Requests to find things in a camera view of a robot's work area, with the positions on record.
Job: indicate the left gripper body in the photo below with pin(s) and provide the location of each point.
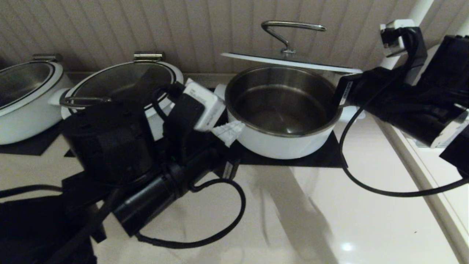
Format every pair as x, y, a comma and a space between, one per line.
157, 194

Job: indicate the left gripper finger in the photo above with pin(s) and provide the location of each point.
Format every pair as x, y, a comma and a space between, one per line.
229, 132

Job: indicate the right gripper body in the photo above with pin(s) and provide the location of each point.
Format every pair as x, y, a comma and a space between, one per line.
370, 93

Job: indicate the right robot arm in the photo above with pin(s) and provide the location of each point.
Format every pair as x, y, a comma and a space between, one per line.
439, 73

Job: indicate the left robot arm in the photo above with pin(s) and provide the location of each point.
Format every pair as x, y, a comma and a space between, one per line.
106, 143

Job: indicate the white pot steel interior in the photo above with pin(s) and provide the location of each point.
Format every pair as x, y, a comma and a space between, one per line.
285, 143

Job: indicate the black mat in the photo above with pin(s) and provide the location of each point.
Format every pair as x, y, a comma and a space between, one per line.
33, 146
322, 157

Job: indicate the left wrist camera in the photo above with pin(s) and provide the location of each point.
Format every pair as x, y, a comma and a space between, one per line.
203, 102

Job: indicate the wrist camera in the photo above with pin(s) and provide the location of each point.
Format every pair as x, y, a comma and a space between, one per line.
203, 102
395, 35

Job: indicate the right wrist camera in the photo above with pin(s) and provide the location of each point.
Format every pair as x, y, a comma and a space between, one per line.
395, 35

